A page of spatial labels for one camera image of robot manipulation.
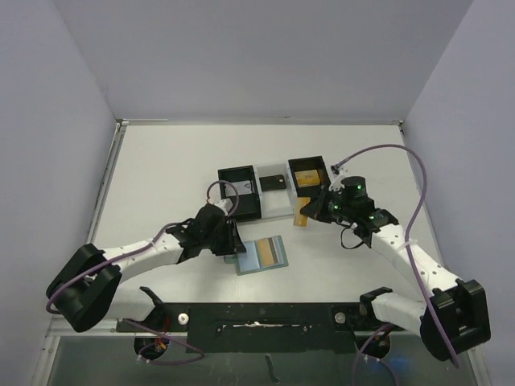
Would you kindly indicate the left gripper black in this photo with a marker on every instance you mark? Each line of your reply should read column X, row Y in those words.
column 232, row 244

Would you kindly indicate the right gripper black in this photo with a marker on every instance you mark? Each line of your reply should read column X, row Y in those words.
column 322, row 207

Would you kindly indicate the green card holder wallet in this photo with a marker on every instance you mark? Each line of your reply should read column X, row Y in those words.
column 248, row 262

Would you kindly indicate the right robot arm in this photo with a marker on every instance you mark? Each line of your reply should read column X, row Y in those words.
column 427, row 275

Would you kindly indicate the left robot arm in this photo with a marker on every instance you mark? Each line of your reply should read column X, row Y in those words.
column 84, row 289

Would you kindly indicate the gold credit card in bin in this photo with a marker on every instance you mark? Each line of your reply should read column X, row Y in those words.
column 307, row 178

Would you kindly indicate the black card in white bin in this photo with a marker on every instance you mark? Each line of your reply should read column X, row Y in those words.
column 272, row 183

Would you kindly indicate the silver card in left bin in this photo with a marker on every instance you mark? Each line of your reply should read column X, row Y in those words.
column 244, row 187

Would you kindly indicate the black left bin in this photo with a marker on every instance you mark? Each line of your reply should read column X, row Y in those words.
column 248, row 206

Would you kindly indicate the black bin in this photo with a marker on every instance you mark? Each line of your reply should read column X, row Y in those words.
column 248, row 206
column 309, row 163

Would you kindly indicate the white middle bin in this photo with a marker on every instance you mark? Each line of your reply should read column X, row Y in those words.
column 275, row 203

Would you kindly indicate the black right bin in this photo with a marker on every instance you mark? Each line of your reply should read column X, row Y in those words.
column 309, row 163

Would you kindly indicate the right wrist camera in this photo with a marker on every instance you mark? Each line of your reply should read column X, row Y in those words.
column 339, row 174

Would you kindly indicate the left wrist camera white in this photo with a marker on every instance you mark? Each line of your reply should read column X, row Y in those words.
column 226, row 205

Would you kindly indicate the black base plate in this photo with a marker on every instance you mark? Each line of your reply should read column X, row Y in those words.
column 262, row 327

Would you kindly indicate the aluminium front rail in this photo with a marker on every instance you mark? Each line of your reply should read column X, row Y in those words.
column 458, row 316

